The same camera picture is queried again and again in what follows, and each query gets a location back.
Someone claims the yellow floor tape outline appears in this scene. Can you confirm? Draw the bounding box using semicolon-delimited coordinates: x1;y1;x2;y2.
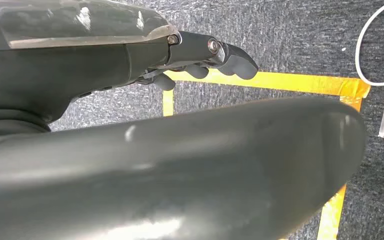
162;68;372;240

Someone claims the white cable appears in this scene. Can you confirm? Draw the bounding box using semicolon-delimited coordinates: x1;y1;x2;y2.
354;0;384;87

